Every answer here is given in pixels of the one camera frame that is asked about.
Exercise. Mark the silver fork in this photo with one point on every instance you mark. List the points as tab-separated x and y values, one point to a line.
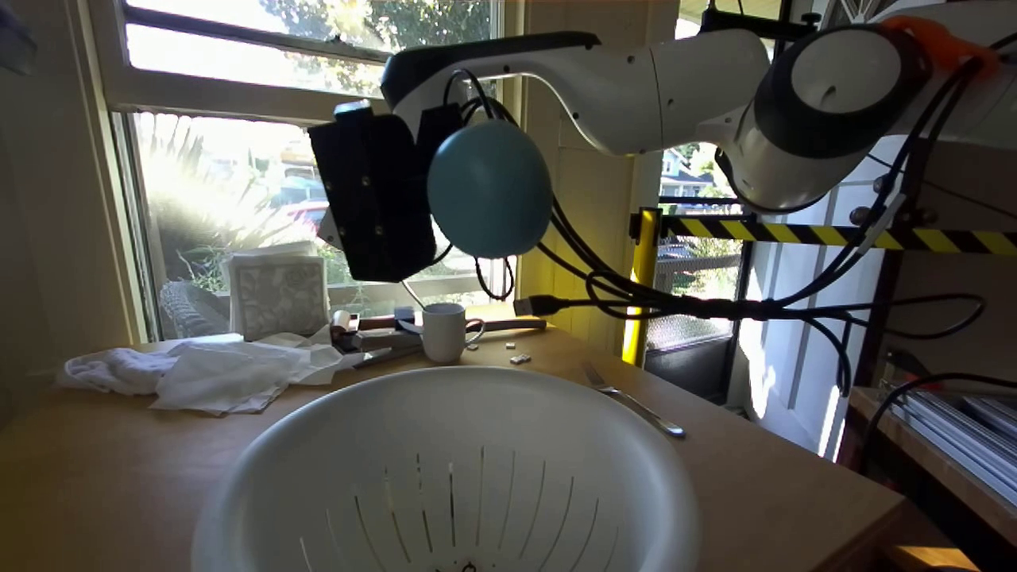
652	416

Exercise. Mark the white crumpled cloth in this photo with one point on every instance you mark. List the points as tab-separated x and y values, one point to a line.
212	374

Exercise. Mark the white plastic colander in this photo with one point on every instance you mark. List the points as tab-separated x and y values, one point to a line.
457	473

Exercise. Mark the blue measuring spoon with holder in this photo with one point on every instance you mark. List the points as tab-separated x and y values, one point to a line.
390	191

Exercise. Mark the metal spoon in mug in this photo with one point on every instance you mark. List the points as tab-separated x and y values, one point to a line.
416	298

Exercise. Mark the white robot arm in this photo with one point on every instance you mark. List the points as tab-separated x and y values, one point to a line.
787	125

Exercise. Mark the yellow black striped bar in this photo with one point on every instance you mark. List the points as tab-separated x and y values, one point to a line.
887	241

